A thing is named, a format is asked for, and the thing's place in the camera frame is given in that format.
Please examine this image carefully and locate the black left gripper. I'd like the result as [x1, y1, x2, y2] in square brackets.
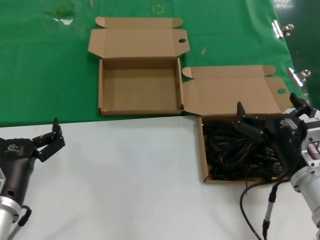
[0, 117, 66, 205]

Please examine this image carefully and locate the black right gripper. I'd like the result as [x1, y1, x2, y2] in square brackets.
[234, 92, 318, 180]

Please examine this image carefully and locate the brown cardboard box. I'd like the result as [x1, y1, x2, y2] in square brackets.
[181, 64, 296, 185]
[87, 16, 191, 118]

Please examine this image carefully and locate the silver metal binder clip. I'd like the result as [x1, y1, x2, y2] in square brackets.
[286, 67, 312, 88]
[271, 20, 295, 39]

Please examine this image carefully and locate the green table cloth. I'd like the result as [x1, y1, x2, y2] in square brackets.
[0, 0, 312, 128]

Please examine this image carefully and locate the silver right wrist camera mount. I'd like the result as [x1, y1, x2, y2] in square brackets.
[301, 108, 320, 169]

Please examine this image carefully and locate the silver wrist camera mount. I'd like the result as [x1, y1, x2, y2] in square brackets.
[301, 108, 320, 169]
[0, 167, 8, 191]

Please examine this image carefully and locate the pile of black power cables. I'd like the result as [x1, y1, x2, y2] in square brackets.
[202, 119, 288, 181]

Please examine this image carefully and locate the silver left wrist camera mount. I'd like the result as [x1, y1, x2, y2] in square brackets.
[0, 167, 8, 191]

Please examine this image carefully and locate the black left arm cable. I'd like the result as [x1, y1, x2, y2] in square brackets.
[9, 204, 33, 238]

